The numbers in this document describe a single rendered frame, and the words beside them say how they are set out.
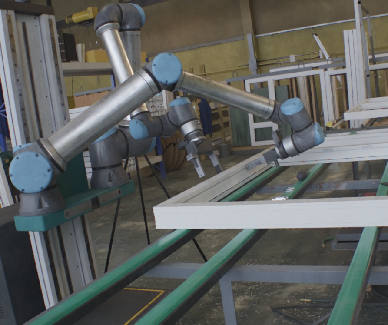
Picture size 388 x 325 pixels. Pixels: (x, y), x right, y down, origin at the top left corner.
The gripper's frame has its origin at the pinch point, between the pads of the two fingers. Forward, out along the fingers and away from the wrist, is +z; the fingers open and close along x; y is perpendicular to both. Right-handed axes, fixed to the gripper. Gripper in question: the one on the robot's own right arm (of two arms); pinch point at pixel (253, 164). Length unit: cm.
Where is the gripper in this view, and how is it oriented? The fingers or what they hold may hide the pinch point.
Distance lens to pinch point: 209.9
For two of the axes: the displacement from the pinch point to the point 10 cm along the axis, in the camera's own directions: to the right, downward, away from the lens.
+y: 4.4, 9.0, -0.3
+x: 4.2, -1.8, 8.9
